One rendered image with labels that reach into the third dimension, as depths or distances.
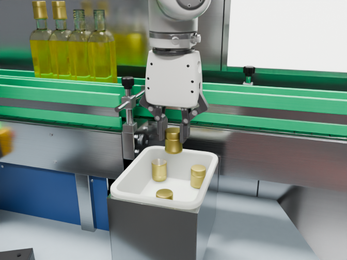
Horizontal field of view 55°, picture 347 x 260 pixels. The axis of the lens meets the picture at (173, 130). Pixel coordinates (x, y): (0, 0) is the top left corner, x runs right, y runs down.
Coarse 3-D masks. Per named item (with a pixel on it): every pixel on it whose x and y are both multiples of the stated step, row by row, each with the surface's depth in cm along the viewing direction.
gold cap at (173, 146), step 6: (168, 132) 64; (174, 132) 64; (168, 138) 64; (174, 138) 64; (168, 144) 65; (174, 144) 64; (180, 144) 65; (168, 150) 65; (174, 150) 65; (180, 150) 65
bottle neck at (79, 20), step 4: (76, 12) 85; (80, 12) 85; (84, 12) 86; (76, 16) 85; (80, 16) 85; (84, 16) 86; (76, 20) 85; (80, 20) 85; (84, 20) 86; (76, 24) 86; (80, 24) 86; (84, 24) 86; (76, 28) 86; (80, 28) 86; (84, 28) 87
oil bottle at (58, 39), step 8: (56, 32) 87; (64, 32) 87; (56, 40) 88; (64, 40) 87; (56, 48) 88; (64, 48) 88; (56, 56) 89; (64, 56) 89; (56, 64) 90; (64, 64) 89; (56, 72) 91; (64, 72) 90
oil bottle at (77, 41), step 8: (72, 32) 86; (80, 32) 85; (88, 32) 87; (72, 40) 86; (80, 40) 85; (72, 48) 87; (80, 48) 86; (72, 56) 88; (80, 56) 87; (72, 64) 89; (80, 64) 88; (88, 64) 88; (72, 72) 89; (80, 72) 89; (88, 72) 88; (80, 80) 90; (88, 80) 89
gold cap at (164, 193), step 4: (164, 188) 67; (156, 192) 65; (160, 192) 65; (164, 192) 65; (168, 192) 65; (172, 192) 66; (156, 196) 65; (160, 196) 64; (164, 196) 64; (168, 196) 64; (172, 196) 65
